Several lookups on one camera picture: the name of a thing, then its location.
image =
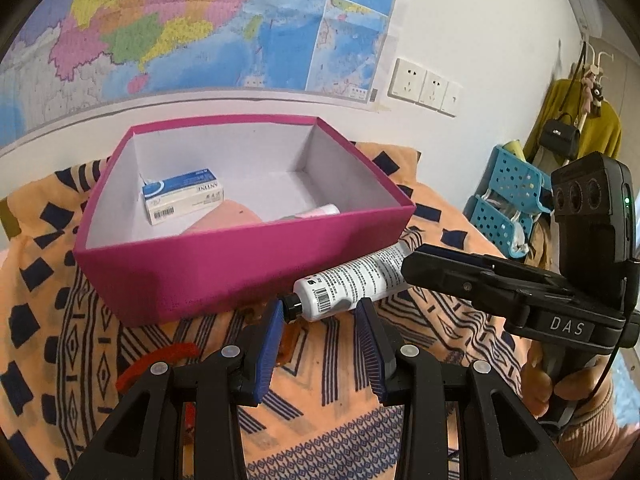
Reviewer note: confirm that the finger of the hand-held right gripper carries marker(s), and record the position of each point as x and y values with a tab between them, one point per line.
520	270
450	275

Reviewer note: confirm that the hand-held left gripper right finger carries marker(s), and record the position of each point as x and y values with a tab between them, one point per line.
369	355

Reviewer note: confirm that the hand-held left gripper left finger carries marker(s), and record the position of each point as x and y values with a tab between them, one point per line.
267	355

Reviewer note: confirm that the white tube with black cap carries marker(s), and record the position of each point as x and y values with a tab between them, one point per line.
350	280

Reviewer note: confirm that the magenta cardboard box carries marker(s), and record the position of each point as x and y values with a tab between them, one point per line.
225	270

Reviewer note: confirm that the small pink and white tube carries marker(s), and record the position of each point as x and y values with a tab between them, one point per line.
325	210

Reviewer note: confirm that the pink tube with white cap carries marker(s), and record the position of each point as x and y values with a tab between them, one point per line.
225	217

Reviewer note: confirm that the blue and white carton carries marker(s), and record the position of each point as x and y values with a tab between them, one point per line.
185	192

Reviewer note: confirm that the person's right forearm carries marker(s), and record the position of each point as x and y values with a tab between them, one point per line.
600	440

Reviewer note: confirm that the person's right hand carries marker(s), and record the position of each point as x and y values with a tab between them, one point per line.
535	380

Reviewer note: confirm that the black handbag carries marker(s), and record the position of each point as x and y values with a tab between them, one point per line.
557	135

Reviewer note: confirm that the yellow garment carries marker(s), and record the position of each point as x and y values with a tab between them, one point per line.
602	130

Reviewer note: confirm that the pale yellow roll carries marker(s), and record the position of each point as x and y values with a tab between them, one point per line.
513	151

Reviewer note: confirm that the red curved plastic object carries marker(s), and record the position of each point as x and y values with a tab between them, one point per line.
150	360

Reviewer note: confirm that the orange patterned blanket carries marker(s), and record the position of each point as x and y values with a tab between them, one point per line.
100	360

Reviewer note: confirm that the white coat rack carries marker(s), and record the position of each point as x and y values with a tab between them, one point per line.
595	60

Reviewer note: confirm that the olive brown fabric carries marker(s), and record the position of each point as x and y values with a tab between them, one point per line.
9	220

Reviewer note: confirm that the white wall socket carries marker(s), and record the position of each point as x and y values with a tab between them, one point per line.
451	99
406	80
433	91

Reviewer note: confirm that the colourful wall map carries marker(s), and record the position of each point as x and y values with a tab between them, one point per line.
150	35

